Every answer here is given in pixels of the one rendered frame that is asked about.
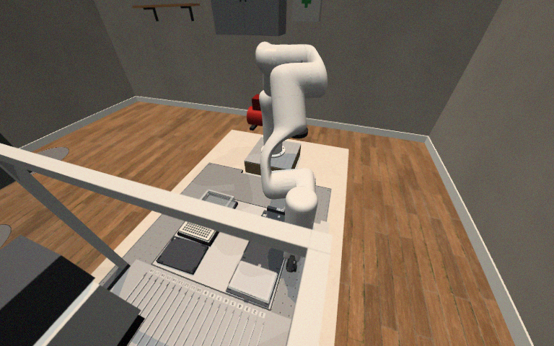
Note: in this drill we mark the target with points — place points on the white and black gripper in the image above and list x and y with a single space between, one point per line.
290 260

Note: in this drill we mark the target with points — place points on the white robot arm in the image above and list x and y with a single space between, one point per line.
290 79

